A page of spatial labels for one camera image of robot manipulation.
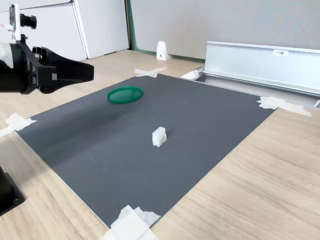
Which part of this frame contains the small white wall bracket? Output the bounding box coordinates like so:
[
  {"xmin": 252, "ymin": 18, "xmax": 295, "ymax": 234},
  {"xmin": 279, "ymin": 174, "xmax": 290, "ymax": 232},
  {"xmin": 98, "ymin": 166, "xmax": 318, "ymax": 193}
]
[{"xmin": 156, "ymin": 41, "xmax": 170, "ymax": 61}]

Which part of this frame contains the small white plastic terminal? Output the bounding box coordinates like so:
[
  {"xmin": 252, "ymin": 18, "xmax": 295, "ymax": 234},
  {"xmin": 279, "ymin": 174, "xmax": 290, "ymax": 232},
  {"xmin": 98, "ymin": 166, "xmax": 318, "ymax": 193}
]
[{"xmin": 151, "ymin": 126, "xmax": 168, "ymax": 148}]

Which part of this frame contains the dark grey mat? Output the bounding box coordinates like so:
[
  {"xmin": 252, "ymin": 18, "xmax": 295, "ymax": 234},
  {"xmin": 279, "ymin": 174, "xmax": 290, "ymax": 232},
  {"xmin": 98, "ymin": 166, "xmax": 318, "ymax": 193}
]
[{"xmin": 15, "ymin": 73, "xmax": 277, "ymax": 230}]

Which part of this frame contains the round green lid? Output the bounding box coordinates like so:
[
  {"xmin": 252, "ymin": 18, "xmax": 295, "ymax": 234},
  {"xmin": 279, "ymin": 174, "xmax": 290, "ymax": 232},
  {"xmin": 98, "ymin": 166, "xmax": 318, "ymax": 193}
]
[{"xmin": 106, "ymin": 86, "xmax": 144, "ymax": 105}]

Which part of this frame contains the aluminium cable duct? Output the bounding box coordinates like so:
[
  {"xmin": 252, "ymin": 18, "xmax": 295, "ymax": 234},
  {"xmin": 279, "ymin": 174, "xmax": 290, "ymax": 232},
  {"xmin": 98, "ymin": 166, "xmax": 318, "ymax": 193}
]
[{"xmin": 179, "ymin": 40, "xmax": 320, "ymax": 111}]

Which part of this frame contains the white cabinet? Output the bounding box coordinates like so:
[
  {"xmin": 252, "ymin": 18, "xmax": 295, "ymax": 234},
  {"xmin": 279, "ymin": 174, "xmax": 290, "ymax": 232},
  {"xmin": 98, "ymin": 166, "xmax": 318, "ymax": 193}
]
[{"xmin": 0, "ymin": 0, "xmax": 131, "ymax": 62}]

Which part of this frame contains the white camera box with lens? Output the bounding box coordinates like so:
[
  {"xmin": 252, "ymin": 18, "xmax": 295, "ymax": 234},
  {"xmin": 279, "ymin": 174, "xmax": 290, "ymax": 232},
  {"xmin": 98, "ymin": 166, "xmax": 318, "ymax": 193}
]
[{"xmin": 8, "ymin": 3, "xmax": 38, "ymax": 41}]

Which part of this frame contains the grey partition panel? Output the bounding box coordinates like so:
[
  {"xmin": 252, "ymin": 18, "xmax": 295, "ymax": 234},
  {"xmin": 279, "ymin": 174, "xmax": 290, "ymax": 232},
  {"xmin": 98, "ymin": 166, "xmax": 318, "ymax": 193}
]
[{"xmin": 129, "ymin": 0, "xmax": 320, "ymax": 61}]

